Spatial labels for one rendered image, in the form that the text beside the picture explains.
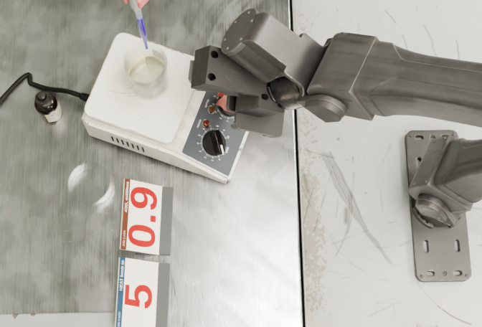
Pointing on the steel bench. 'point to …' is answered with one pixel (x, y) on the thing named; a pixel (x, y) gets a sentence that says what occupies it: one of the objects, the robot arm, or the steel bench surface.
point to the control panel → (194, 140)
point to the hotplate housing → (171, 152)
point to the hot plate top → (126, 122)
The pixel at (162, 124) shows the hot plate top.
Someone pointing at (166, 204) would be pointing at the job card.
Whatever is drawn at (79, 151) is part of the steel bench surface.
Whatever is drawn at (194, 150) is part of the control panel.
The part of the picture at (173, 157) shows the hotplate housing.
